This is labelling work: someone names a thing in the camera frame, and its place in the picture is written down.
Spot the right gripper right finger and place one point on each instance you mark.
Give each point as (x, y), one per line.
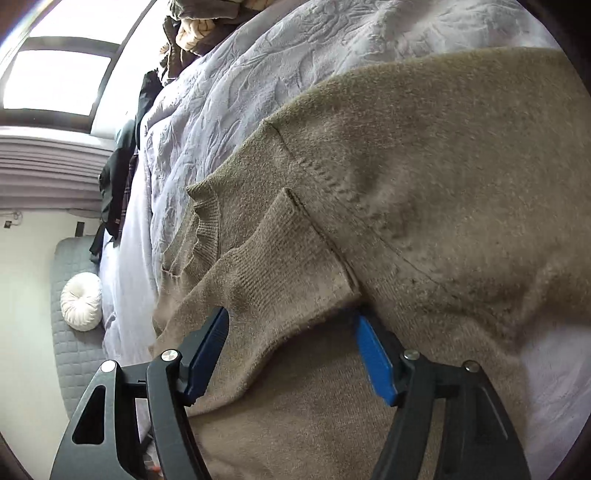
(450, 422)

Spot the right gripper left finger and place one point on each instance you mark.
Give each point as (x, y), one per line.
(102, 441)

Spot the tan knit sweater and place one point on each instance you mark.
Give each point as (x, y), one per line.
(451, 194)

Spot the dark green black clothes pile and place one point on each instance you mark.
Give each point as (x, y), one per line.
(117, 173)

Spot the striped cream brown clothes pile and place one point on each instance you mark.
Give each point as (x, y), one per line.
(192, 28)

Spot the white round pleated cushion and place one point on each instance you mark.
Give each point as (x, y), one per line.
(81, 300)

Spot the grey pleated curtain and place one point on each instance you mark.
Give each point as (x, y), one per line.
(48, 169)

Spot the lavender embossed bed blanket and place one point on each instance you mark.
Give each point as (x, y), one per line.
(199, 120)

